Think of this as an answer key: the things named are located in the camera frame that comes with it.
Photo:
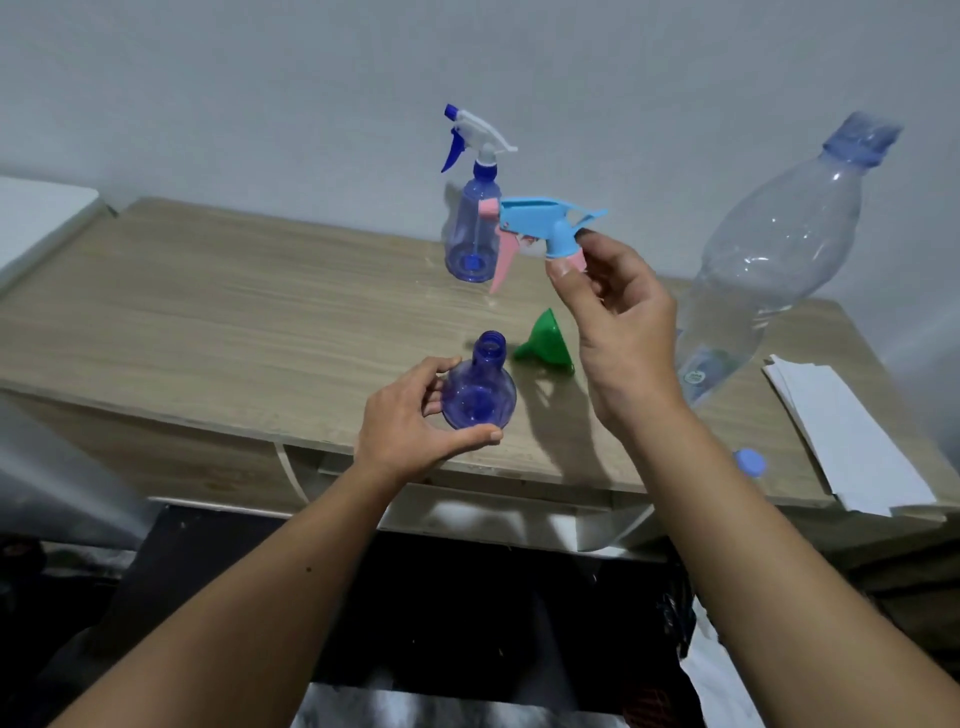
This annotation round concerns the person's left hand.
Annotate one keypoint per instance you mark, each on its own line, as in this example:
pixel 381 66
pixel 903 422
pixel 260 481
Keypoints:
pixel 394 431

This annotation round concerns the grey plastic cover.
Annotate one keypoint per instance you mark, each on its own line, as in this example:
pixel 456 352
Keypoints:
pixel 52 480

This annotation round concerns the person's right thumb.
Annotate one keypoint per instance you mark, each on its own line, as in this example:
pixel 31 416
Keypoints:
pixel 570 296

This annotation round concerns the white side table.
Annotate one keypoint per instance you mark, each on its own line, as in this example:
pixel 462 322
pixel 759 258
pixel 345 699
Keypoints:
pixel 37 217

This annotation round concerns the white cloth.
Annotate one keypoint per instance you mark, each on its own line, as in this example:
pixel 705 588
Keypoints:
pixel 716 682

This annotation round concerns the stack of white paper sheets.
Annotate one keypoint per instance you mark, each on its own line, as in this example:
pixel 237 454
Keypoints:
pixel 847 435

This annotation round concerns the green plastic funnel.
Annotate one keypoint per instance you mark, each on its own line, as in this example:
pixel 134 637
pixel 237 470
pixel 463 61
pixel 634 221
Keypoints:
pixel 551 341

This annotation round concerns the person's right forearm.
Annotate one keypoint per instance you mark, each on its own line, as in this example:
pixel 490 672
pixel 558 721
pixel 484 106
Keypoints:
pixel 780 585

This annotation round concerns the person's left forearm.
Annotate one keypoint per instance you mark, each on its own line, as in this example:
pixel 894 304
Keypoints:
pixel 247 607

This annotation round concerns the blue bottle cap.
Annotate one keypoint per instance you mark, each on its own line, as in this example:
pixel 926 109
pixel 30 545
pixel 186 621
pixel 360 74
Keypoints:
pixel 750 463

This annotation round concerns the large clear plastic bottle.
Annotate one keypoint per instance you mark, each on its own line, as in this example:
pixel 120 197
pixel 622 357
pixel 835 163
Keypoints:
pixel 772 247

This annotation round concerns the blue spray bottle white trigger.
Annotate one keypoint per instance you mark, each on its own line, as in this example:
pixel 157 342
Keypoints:
pixel 471 217

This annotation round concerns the light blue pink trigger sprayer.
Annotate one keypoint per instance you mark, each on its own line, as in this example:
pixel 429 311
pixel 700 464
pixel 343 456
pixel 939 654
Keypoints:
pixel 551 221

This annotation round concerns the person's left thumb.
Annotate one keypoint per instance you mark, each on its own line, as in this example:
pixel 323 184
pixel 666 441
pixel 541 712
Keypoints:
pixel 469 439

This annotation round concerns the person's right hand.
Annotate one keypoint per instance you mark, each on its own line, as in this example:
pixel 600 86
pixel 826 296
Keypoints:
pixel 630 352

